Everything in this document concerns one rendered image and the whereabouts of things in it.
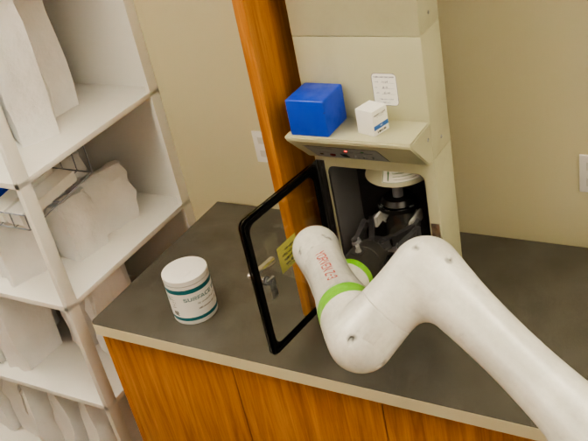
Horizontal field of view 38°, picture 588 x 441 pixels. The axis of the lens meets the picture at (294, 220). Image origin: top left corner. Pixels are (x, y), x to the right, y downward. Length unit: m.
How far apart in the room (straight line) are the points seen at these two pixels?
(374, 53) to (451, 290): 0.69
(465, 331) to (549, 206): 1.12
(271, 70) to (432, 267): 0.79
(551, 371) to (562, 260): 1.08
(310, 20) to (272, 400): 1.02
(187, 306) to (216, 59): 0.82
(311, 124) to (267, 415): 0.87
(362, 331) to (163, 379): 1.22
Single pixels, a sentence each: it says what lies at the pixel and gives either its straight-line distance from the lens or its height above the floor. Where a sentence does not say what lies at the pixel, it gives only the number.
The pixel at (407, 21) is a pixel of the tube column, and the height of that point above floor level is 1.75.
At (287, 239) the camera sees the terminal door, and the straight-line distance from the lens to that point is 2.07.
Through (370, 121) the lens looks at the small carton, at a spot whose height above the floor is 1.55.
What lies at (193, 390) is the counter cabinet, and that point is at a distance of 2.52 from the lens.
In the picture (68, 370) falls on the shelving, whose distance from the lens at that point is 3.18.
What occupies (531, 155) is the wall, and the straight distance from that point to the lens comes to 2.41.
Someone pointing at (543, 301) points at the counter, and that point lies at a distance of 2.29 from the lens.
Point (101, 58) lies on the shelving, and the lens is 3.03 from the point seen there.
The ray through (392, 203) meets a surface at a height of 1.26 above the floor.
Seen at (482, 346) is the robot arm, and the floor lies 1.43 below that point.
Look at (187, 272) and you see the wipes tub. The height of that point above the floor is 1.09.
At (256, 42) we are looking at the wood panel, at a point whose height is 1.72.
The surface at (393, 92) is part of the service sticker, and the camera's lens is 1.94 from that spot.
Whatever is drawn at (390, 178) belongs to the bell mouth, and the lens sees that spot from 2.08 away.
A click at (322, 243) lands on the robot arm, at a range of 1.80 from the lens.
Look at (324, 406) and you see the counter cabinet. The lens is 2.25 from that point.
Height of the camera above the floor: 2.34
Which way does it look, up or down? 31 degrees down
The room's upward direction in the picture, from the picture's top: 12 degrees counter-clockwise
